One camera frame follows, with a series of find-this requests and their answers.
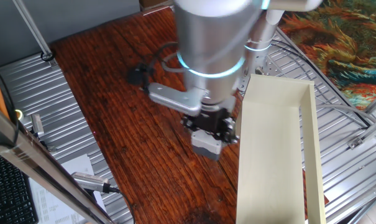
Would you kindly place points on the grey push button box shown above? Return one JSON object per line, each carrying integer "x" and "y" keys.
{"x": 206, "y": 146}

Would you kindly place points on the printed paper sheet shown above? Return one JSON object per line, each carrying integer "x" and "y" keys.
{"x": 51, "y": 208}

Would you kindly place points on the colourful painting cloth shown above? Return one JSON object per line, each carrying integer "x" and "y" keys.
{"x": 340, "y": 43}

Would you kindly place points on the cream wooden shelf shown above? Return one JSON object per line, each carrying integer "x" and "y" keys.
{"x": 268, "y": 155}

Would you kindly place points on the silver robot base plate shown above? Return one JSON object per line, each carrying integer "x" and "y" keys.
{"x": 273, "y": 67}

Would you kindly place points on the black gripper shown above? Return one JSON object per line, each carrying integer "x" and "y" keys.
{"x": 209, "y": 119}

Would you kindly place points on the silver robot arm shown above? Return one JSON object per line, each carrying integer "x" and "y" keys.
{"x": 209, "y": 46}

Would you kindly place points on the shiny metal frame bar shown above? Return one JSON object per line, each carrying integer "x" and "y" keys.
{"x": 26, "y": 155}

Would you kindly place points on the brown wooden board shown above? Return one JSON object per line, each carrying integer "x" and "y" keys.
{"x": 113, "y": 124}

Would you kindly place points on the small silver ribbed device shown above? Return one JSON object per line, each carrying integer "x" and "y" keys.
{"x": 37, "y": 125}

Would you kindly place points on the silver camera with heat sink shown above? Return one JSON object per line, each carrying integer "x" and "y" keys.
{"x": 89, "y": 181}

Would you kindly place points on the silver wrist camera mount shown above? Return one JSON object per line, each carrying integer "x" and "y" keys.
{"x": 175, "y": 99}

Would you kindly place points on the black keyboard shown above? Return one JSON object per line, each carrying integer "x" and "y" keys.
{"x": 10, "y": 193}

